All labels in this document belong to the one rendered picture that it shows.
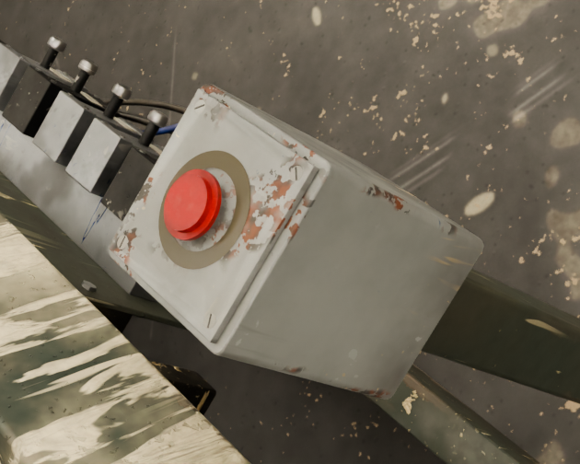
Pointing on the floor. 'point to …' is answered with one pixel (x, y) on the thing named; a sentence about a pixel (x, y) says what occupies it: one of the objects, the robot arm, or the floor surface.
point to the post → (519, 340)
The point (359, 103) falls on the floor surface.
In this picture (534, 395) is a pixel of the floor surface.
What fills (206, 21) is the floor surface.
